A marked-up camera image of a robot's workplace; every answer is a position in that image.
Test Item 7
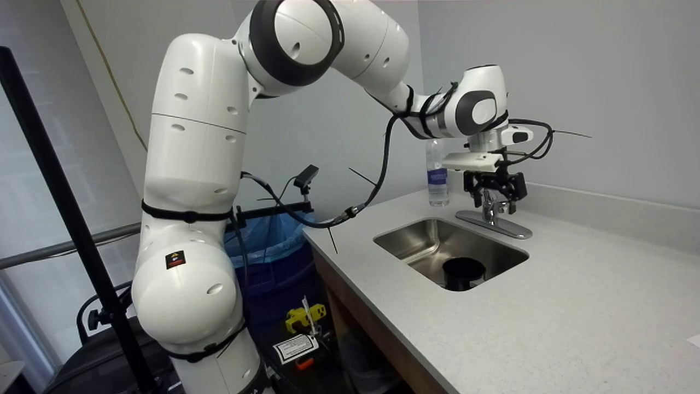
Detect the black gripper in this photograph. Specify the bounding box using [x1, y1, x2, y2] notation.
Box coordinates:
[462, 165, 530, 217]

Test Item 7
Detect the chrome sink faucet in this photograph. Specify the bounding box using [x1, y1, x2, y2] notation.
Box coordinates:
[454, 189, 535, 242]

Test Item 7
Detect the clear smartwater bottle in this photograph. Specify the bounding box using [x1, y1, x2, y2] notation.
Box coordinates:
[425, 137, 452, 208]

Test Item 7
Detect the stainless steel sink basin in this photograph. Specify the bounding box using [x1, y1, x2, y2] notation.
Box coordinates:
[371, 217, 531, 293]

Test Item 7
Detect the yellow toy figure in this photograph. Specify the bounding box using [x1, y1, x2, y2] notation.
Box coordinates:
[283, 300, 330, 338]

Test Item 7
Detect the blue lined trash bin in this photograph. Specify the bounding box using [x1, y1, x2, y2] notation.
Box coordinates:
[223, 208, 332, 370]

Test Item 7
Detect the white printed label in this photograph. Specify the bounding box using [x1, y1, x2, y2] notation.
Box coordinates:
[270, 332, 321, 368]

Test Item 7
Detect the black tripod pole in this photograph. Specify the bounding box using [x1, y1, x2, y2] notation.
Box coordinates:
[0, 45, 159, 394]

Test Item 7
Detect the black bag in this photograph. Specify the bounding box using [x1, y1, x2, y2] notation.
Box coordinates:
[42, 287, 182, 394]

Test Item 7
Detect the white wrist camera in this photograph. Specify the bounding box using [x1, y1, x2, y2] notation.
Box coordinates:
[442, 148, 507, 175]

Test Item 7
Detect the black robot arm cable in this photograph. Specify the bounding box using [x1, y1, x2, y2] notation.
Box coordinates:
[238, 85, 555, 230]

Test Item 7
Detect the black camera on rod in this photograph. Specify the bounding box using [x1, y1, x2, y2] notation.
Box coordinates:
[290, 161, 321, 197]

